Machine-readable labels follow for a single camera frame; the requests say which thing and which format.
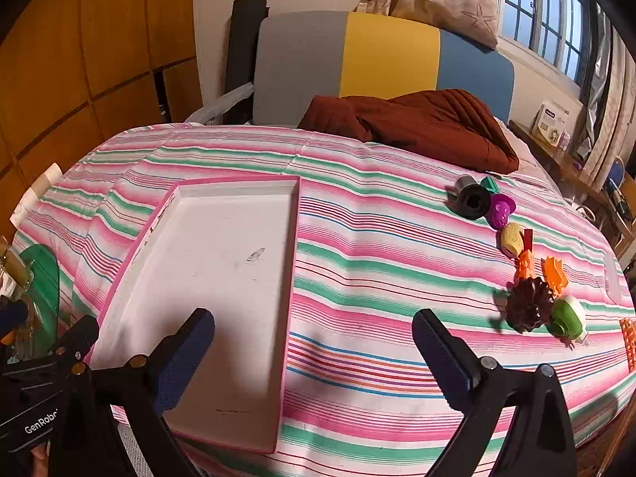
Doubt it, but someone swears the white cardboard box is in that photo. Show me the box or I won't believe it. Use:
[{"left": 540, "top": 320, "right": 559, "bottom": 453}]
[{"left": 531, "top": 100, "right": 571, "bottom": 149}]

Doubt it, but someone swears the grey cup with black lid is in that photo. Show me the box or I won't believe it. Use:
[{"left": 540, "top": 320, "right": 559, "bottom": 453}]
[{"left": 453, "top": 175, "right": 494, "bottom": 220}]

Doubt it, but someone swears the pale pink pillow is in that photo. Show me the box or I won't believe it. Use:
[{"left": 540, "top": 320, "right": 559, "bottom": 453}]
[{"left": 497, "top": 120, "right": 540, "bottom": 170}]

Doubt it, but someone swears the pink shallow tray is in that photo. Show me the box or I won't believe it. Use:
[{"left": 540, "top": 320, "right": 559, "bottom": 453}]
[{"left": 84, "top": 175, "right": 302, "bottom": 454}]

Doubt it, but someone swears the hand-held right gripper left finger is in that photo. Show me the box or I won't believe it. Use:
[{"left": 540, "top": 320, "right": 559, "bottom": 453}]
[{"left": 50, "top": 307, "right": 217, "bottom": 477}]

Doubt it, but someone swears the green round plate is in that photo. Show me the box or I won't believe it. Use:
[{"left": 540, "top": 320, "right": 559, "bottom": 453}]
[{"left": 20, "top": 243, "right": 60, "bottom": 353}]

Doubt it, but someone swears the yellow oval mold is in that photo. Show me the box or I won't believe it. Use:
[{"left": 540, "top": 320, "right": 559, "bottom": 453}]
[{"left": 499, "top": 223, "right": 528, "bottom": 259}]

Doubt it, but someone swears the orange grid piece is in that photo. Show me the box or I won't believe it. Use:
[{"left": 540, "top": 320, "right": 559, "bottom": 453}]
[{"left": 619, "top": 317, "right": 636, "bottom": 373}]

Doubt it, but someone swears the brown quilted duvet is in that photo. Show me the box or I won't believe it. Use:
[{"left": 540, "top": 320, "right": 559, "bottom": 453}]
[{"left": 297, "top": 89, "right": 520, "bottom": 174}]

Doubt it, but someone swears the purple plastic mold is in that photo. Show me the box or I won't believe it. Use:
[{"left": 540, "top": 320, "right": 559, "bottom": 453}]
[{"left": 484, "top": 193, "right": 518, "bottom": 231}]

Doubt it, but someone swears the wooden wardrobe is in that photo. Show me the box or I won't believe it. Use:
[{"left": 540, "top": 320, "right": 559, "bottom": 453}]
[{"left": 0, "top": 0, "right": 200, "bottom": 219}]

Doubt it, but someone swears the brown flower mold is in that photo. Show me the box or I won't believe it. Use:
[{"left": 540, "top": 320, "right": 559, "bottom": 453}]
[{"left": 504, "top": 278, "right": 556, "bottom": 334}]

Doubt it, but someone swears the orange holed block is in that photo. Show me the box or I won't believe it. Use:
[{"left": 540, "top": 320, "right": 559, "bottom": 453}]
[{"left": 514, "top": 249, "right": 538, "bottom": 284}]

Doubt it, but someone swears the white bed frame rail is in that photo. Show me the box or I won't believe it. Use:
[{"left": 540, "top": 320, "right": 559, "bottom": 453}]
[{"left": 185, "top": 83, "right": 255, "bottom": 125}]

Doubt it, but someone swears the black rolled mat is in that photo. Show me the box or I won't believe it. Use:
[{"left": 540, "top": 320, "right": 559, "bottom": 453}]
[{"left": 223, "top": 0, "right": 269, "bottom": 125}]

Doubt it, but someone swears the silver beige side curtain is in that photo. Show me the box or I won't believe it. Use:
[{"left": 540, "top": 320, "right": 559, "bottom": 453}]
[{"left": 576, "top": 5, "right": 636, "bottom": 180}]

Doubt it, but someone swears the barred window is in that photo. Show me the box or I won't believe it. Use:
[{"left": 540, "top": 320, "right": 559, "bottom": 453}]
[{"left": 498, "top": 0, "right": 597, "bottom": 85}]

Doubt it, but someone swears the wooden bedside desk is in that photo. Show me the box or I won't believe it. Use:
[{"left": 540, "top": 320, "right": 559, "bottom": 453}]
[{"left": 509, "top": 120, "right": 636, "bottom": 254}]

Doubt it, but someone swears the green white plastic tool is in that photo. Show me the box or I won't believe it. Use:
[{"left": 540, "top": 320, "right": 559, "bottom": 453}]
[{"left": 549, "top": 294, "right": 589, "bottom": 346}]

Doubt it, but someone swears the orange star cutter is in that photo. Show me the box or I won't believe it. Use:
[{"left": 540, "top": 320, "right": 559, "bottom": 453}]
[{"left": 541, "top": 256, "right": 570, "bottom": 295}]

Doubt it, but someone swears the pink green striped blanket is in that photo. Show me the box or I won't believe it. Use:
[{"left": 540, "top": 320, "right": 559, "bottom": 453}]
[{"left": 10, "top": 124, "right": 636, "bottom": 477}]

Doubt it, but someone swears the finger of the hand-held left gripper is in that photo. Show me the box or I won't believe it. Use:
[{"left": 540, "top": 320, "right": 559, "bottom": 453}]
[
  {"left": 0, "top": 301, "right": 29, "bottom": 346},
  {"left": 52, "top": 314, "right": 100, "bottom": 366}
]

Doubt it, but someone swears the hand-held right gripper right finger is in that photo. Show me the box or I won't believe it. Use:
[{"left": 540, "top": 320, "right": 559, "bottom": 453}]
[{"left": 411, "top": 308, "right": 580, "bottom": 477}]

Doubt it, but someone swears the blue chair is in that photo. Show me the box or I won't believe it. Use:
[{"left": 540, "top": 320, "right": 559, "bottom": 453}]
[{"left": 603, "top": 156, "right": 627, "bottom": 200}]

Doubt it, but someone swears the grey yellow blue headboard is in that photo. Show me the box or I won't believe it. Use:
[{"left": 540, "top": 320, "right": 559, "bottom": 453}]
[{"left": 252, "top": 11, "right": 515, "bottom": 127}]

